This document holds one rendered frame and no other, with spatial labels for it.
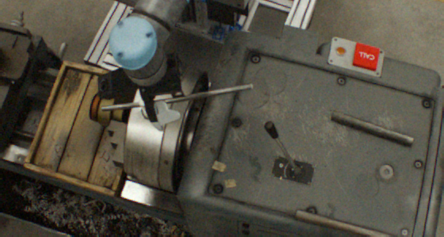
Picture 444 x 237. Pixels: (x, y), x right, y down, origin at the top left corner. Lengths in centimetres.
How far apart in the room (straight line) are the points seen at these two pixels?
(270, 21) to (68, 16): 103
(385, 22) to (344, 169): 176
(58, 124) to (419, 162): 105
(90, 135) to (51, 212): 42
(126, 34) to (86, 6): 214
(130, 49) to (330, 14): 212
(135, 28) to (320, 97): 58
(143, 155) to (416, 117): 64
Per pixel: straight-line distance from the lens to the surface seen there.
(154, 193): 174
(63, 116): 185
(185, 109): 141
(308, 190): 133
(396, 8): 310
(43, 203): 212
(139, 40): 95
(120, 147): 153
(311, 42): 146
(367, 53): 146
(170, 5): 99
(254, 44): 145
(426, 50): 302
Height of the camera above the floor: 253
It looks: 68 degrees down
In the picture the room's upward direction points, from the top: 3 degrees counter-clockwise
